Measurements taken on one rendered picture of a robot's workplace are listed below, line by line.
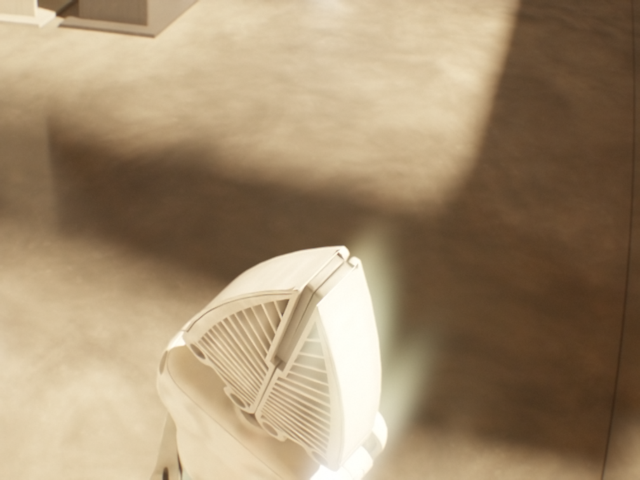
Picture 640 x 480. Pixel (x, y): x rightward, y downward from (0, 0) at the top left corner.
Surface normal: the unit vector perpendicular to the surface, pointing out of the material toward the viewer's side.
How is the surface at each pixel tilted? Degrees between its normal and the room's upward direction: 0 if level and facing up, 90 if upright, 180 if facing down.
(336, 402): 106
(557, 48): 0
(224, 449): 99
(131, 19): 90
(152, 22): 0
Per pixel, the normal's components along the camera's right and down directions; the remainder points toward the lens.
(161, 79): 0.04, -0.82
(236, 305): -0.65, 0.62
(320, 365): -0.46, -0.79
